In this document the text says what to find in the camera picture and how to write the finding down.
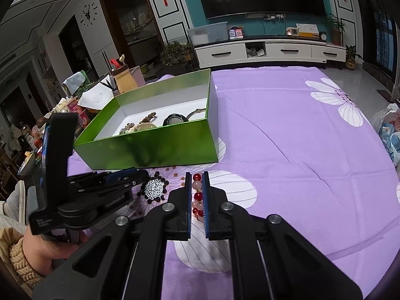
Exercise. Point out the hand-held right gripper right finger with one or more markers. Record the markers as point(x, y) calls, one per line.
point(206, 206)

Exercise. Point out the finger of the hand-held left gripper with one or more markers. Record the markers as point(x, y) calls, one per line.
point(120, 175)
point(118, 190)

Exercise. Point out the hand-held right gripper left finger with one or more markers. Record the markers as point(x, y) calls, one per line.
point(188, 206)

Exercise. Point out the green cardboard box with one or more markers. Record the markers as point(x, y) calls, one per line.
point(140, 150)

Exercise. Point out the cream wrist watch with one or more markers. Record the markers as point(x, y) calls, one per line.
point(145, 127)

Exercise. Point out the person's left forearm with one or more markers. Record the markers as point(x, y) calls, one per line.
point(18, 262)

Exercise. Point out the person's left hand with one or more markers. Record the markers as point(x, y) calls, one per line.
point(43, 250)

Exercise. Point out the red drink cup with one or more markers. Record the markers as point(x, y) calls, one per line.
point(83, 118)

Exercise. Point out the black wrist watch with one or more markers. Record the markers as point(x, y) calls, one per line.
point(174, 120)

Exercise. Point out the white paper sheet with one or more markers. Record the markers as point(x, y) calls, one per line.
point(97, 97)

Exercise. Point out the pen holder cup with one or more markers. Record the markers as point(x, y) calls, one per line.
point(115, 92)

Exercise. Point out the pale green towel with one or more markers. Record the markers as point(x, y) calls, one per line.
point(75, 81)

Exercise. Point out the brown lidded container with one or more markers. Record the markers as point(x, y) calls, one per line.
point(125, 81)

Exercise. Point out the bushy potted plant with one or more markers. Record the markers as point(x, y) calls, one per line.
point(173, 53)

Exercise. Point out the clear plastic storage box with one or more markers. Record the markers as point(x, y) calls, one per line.
point(207, 34)

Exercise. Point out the white television cabinet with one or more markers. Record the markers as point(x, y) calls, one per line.
point(290, 50)

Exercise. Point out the small pink device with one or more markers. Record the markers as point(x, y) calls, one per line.
point(293, 32)

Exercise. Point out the white plastic bag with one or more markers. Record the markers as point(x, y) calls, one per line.
point(387, 131)

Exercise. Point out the small potted plant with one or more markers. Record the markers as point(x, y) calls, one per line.
point(350, 64)

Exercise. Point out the white desk calendar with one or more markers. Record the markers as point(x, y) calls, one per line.
point(307, 29)

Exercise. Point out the small black alarm clock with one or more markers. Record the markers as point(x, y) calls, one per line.
point(323, 36)

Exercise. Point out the tall potted plant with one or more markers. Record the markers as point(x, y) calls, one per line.
point(336, 36)

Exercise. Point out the black deer wall clock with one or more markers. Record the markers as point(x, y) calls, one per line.
point(89, 14)

